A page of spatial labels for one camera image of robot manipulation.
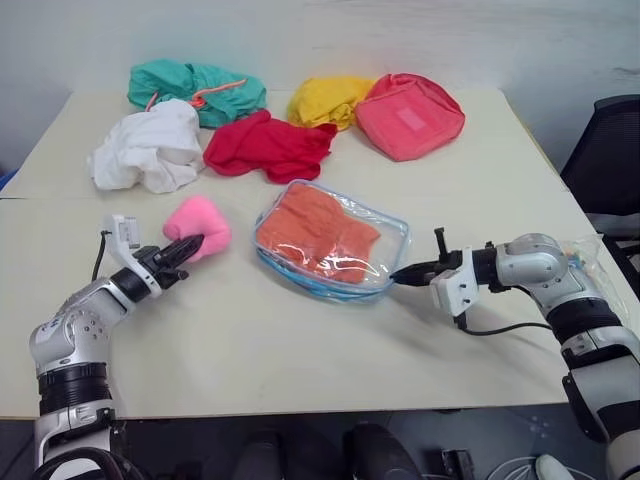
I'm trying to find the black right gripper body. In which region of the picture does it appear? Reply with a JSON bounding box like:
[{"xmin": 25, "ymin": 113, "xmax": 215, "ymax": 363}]
[{"xmin": 422, "ymin": 227, "xmax": 464, "ymax": 287}]

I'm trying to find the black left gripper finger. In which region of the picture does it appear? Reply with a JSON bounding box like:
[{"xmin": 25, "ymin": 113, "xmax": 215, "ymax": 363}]
[
  {"xmin": 165, "ymin": 243, "xmax": 202, "ymax": 268},
  {"xmin": 158, "ymin": 233, "xmax": 207, "ymax": 262}
]

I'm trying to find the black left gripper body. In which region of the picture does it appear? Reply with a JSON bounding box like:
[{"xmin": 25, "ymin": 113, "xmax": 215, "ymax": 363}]
[{"xmin": 131, "ymin": 244, "xmax": 191, "ymax": 292}]

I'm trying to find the pink fluffy cloth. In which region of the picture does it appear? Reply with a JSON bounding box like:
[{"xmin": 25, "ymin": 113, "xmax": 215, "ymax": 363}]
[{"xmin": 162, "ymin": 195, "xmax": 233, "ymax": 262}]

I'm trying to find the clear plastic zip pouch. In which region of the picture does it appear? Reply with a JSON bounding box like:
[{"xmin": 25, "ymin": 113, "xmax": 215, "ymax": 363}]
[{"xmin": 249, "ymin": 178, "xmax": 413, "ymax": 304}]

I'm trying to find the white crumpled cloth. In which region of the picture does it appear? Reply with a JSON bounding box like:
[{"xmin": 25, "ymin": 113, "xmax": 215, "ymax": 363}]
[{"xmin": 86, "ymin": 98, "xmax": 206, "ymax": 196}]

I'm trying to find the orange cloth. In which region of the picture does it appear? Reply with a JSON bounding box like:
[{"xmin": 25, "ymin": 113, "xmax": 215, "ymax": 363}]
[{"xmin": 255, "ymin": 183, "xmax": 382, "ymax": 287}]

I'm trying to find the red crumpled cloth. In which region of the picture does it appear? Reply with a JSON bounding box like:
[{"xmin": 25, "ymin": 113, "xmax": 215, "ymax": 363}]
[{"xmin": 202, "ymin": 110, "xmax": 339, "ymax": 185}]

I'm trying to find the coral pink fabric pouch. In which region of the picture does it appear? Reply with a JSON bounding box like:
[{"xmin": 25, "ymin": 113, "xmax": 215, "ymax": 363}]
[{"xmin": 353, "ymin": 72, "xmax": 467, "ymax": 163}]

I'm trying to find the yellow crumpled cloth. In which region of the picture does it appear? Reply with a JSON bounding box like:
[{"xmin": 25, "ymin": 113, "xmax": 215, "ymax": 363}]
[{"xmin": 286, "ymin": 75, "xmax": 379, "ymax": 133}]

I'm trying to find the clear crumpled plastic bag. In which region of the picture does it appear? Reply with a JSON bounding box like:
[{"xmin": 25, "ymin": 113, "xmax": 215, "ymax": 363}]
[{"xmin": 561, "ymin": 233, "xmax": 640, "ymax": 321}]

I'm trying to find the green crumpled garment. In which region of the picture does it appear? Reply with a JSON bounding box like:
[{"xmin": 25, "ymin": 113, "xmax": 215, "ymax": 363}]
[{"xmin": 126, "ymin": 58, "xmax": 268, "ymax": 131}]

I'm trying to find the dark rounded shape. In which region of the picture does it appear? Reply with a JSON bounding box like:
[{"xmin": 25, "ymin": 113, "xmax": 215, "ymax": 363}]
[{"xmin": 341, "ymin": 421, "xmax": 422, "ymax": 480}]

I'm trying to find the small black block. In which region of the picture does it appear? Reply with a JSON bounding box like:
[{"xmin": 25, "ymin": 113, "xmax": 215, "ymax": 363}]
[{"xmin": 438, "ymin": 448, "xmax": 474, "ymax": 480}]

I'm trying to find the black office chair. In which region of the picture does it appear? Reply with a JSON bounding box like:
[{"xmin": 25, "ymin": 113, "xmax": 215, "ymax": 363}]
[{"xmin": 559, "ymin": 93, "xmax": 640, "ymax": 301}]

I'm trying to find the white rounded object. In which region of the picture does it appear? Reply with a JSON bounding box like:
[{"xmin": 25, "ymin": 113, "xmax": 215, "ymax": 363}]
[{"xmin": 533, "ymin": 453, "xmax": 577, "ymax": 480}]

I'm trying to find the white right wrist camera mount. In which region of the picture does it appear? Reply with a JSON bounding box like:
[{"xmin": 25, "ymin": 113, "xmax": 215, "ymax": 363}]
[{"xmin": 430, "ymin": 246, "xmax": 477, "ymax": 318}]

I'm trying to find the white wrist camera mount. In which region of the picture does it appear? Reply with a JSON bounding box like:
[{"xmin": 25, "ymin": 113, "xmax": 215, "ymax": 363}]
[
  {"xmin": 430, "ymin": 246, "xmax": 477, "ymax": 318},
  {"xmin": 101, "ymin": 214, "xmax": 165, "ymax": 301}
]

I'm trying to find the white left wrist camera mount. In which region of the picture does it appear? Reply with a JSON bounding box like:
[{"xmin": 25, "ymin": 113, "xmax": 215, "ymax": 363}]
[{"xmin": 101, "ymin": 214, "xmax": 165, "ymax": 301}]

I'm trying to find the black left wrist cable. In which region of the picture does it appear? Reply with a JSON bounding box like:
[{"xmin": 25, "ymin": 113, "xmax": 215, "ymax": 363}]
[{"xmin": 91, "ymin": 228, "xmax": 112, "ymax": 282}]

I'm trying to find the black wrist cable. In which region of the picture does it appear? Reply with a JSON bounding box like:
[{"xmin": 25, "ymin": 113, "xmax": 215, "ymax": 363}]
[
  {"xmin": 91, "ymin": 228, "xmax": 112, "ymax": 282},
  {"xmin": 453, "ymin": 310, "xmax": 554, "ymax": 337}
]

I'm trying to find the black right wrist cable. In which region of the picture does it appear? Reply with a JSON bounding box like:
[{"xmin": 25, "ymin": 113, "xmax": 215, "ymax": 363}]
[{"xmin": 453, "ymin": 310, "xmax": 554, "ymax": 337}]

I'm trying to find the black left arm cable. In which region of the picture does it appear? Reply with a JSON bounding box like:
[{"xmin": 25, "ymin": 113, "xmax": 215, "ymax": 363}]
[{"xmin": 31, "ymin": 446, "xmax": 147, "ymax": 480}]

